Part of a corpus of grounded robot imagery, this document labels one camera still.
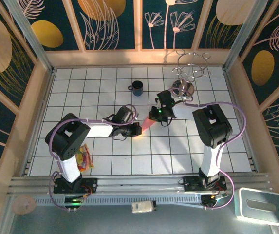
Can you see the white adapter box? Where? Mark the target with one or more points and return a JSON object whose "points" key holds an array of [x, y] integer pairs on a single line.
{"points": [[143, 207]]}

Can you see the aluminium frame post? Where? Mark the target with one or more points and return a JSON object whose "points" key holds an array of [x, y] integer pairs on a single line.
{"points": [[245, 31], [32, 36]]}

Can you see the pink paper sheet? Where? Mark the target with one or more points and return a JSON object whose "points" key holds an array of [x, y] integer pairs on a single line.
{"points": [[147, 124]]}

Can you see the colourful fruit candy packet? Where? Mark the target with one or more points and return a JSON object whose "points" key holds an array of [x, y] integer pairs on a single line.
{"points": [[85, 158]]}

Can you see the black controller board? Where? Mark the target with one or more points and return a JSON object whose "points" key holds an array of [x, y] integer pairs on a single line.
{"points": [[73, 203], [211, 200]]}

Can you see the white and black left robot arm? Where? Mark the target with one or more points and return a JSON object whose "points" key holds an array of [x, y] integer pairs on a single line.
{"points": [[100, 129]]}

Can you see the grey metal stand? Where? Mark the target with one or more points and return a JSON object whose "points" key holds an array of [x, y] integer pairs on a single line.
{"points": [[261, 214]]}

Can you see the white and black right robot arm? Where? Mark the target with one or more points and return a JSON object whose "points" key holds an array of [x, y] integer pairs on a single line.
{"points": [[210, 158]]}

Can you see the aluminium mounting rail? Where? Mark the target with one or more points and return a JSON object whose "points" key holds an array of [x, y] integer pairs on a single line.
{"points": [[139, 185]]}

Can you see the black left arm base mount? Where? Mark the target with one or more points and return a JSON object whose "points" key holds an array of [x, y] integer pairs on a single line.
{"points": [[90, 185]]}

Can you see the dark blue mug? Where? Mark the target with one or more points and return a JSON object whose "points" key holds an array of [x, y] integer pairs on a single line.
{"points": [[137, 88]]}

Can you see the chrome mug tree stand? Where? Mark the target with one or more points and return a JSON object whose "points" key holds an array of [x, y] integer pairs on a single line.
{"points": [[185, 89]]}

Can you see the round wooden disc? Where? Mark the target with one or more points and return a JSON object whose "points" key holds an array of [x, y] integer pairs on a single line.
{"points": [[23, 205]]}

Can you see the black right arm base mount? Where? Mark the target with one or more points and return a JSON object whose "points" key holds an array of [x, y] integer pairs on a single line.
{"points": [[190, 184]]}

